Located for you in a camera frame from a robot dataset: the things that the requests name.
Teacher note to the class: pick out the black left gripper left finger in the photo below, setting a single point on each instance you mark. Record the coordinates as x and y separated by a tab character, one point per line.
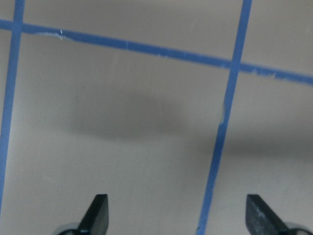
96	219

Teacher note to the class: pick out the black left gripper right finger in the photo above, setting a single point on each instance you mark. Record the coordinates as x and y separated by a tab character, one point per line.
261	219

